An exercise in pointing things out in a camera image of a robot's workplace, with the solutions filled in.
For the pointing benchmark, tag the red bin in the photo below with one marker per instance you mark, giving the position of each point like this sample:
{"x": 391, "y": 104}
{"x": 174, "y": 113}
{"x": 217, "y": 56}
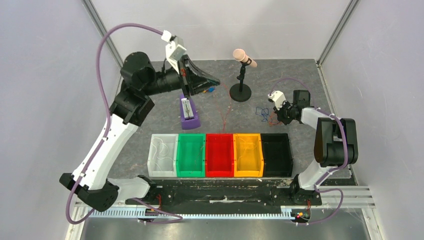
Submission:
{"x": 219, "y": 155}

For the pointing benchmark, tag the black microphone stand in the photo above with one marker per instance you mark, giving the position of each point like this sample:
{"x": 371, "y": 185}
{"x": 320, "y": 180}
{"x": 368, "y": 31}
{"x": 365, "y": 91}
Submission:
{"x": 240, "y": 92}

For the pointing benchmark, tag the white cable duct rail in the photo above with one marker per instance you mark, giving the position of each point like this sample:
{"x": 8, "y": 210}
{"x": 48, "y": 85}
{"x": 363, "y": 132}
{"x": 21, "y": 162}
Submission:
{"x": 146, "y": 213}

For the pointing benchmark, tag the white bin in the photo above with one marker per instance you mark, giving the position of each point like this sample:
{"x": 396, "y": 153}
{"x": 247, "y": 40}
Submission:
{"x": 162, "y": 155}

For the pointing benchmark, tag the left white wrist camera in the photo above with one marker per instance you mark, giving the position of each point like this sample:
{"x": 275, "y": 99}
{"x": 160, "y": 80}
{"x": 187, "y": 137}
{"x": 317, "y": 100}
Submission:
{"x": 174, "y": 50}

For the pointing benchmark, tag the purple metronome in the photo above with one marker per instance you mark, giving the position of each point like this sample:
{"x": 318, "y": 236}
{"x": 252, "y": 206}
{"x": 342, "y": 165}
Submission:
{"x": 189, "y": 117}

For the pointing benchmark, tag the black bin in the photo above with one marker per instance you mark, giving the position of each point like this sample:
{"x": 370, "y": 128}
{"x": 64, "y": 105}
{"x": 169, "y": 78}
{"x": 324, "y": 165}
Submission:
{"x": 277, "y": 155}

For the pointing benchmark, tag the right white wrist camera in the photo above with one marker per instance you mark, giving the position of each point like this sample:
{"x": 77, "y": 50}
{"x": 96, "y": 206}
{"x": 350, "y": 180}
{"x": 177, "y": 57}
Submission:
{"x": 278, "y": 98}

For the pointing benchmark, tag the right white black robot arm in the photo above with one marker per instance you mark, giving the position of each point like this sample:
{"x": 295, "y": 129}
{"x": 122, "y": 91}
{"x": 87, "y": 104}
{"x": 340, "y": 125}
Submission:
{"x": 335, "y": 143}

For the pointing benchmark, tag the colourful toy brick car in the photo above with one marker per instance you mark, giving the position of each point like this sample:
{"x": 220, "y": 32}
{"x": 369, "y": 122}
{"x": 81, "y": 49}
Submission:
{"x": 209, "y": 90}

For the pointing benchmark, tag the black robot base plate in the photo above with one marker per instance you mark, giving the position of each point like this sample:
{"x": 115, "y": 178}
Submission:
{"x": 228, "y": 195}

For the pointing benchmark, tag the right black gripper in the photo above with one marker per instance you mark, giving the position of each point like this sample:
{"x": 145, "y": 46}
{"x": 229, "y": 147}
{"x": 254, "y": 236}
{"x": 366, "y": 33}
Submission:
{"x": 284, "y": 113}

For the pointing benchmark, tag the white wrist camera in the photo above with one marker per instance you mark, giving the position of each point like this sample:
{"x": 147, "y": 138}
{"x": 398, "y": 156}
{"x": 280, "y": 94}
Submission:
{"x": 174, "y": 50}
{"x": 278, "y": 98}

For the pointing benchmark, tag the green bin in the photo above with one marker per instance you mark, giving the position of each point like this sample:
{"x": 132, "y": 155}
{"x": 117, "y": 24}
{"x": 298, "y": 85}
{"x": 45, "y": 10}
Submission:
{"x": 190, "y": 156}

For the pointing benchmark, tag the pink microphone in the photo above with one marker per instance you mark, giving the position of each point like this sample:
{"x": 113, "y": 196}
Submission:
{"x": 241, "y": 56}

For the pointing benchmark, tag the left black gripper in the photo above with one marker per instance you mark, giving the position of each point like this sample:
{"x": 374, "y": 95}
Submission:
{"x": 192, "y": 78}

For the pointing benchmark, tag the yellow bin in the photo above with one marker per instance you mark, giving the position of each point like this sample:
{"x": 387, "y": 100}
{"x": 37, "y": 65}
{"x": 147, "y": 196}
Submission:
{"x": 248, "y": 155}

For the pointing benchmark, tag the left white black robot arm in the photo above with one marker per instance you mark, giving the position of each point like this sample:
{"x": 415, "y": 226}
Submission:
{"x": 90, "y": 182}

